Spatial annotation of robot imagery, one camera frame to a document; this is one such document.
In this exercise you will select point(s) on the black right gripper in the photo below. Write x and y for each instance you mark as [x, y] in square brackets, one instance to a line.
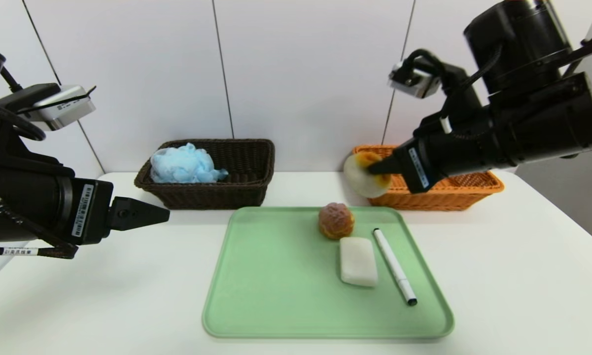
[415, 167]

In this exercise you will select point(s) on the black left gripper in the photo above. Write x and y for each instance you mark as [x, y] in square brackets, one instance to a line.
[89, 211]

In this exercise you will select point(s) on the orange and white egg bun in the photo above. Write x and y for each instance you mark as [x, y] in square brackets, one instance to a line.
[362, 182]

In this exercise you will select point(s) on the light blue bath loofah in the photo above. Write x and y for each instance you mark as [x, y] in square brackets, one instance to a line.
[185, 165]

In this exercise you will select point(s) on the brown cream puff bun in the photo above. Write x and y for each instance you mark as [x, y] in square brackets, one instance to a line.
[336, 222]

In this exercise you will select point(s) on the white soap bar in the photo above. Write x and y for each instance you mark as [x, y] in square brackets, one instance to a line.
[358, 262]

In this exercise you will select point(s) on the orange wicker basket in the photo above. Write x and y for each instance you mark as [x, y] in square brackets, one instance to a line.
[453, 195]

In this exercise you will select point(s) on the dark brown wicker basket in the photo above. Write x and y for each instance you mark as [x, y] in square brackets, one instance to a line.
[246, 172]

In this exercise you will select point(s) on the white marker pen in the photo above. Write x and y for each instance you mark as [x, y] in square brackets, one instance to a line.
[395, 267]

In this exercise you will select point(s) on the light green plastic tray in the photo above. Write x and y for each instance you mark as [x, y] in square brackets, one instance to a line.
[266, 286]

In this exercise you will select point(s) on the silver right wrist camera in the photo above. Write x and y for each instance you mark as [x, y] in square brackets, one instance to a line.
[414, 81]

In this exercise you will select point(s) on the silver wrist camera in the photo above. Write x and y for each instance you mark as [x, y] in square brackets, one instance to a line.
[64, 106]
[414, 81]

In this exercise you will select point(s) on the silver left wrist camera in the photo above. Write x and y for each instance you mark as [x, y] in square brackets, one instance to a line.
[64, 106]

